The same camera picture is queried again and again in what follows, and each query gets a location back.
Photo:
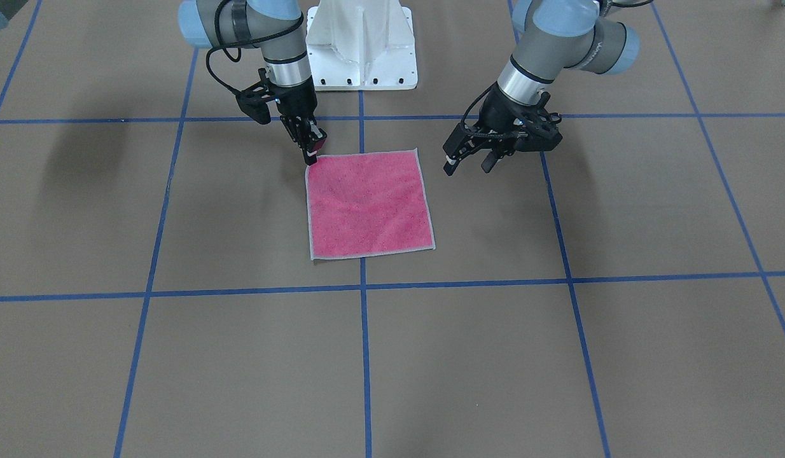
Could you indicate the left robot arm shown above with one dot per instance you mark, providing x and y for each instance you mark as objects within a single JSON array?
[{"x": 553, "y": 36}]

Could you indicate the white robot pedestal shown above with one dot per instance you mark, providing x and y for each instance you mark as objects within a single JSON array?
[{"x": 361, "y": 46}]

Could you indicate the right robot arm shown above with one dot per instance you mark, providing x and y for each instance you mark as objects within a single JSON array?
[{"x": 275, "y": 28}]

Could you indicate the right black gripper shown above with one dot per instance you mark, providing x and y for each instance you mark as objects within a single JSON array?
[{"x": 299, "y": 100}]

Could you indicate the pink square towel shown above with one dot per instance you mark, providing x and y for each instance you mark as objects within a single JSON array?
[{"x": 367, "y": 205}]

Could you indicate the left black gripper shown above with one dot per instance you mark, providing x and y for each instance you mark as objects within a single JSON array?
[{"x": 498, "y": 114}]

